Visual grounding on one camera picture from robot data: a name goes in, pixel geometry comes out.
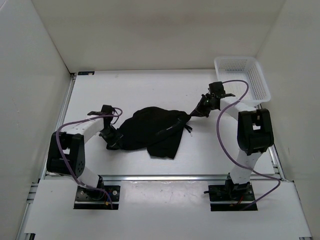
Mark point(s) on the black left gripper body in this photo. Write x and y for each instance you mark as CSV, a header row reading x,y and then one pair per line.
x,y
109,135

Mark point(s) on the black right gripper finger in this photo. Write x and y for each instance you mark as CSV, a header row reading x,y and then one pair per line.
x,y
201,103
197,112

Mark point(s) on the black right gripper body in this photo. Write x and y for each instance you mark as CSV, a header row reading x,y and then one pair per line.
x,y
208,106

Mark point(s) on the black shorts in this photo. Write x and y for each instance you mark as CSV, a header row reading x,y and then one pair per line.
x,y
156,129

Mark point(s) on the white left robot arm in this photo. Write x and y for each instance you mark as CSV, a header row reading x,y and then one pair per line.
x,y
66,154

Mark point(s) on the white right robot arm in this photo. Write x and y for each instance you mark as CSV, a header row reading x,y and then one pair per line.
x,y
254,135

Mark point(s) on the white plastic mesh basket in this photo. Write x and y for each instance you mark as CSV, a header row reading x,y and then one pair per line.
x,y
239,72

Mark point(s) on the small dark corner label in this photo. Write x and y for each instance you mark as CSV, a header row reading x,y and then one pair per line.
x,y
86,73

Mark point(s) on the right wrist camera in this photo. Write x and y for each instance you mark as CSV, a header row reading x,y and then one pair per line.
x,y
216,89

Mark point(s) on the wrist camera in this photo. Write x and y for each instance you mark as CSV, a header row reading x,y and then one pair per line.
x,y
107,111
216,89

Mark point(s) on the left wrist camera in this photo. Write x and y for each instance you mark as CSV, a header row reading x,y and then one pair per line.
x,y
107,111

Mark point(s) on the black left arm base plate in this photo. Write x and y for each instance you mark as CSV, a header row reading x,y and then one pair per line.
x,y
88,199

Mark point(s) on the left aluminium side rail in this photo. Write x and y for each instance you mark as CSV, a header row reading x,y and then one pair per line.
x,y
60,119

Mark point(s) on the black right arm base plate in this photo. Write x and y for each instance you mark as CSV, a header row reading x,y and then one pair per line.
x,y
231,197

